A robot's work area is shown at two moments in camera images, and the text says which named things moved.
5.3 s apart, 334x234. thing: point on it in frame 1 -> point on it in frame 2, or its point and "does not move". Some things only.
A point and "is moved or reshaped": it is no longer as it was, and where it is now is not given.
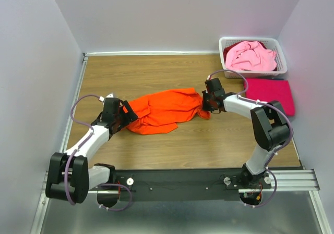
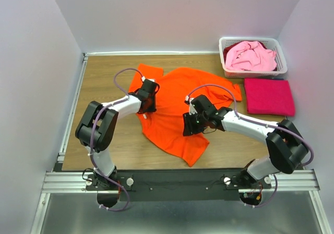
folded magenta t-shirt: [267, 90] does not move
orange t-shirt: [162, 111] is moved or reshaped
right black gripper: [204, 106] -> [188, 128]
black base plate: [156, 184] does not move
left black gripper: [130, 116] -> [152, 108]
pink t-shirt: [251, 56] does not move
